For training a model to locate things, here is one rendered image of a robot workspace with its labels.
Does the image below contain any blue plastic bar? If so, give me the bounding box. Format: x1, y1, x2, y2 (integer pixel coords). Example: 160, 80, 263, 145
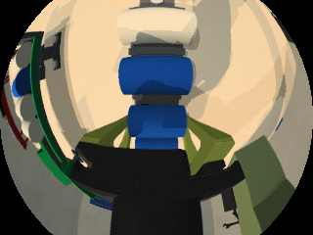
127, 105, 187, 138
118, 56, 193, 95
12, 68, 31, 98
135, 137, 179, 149

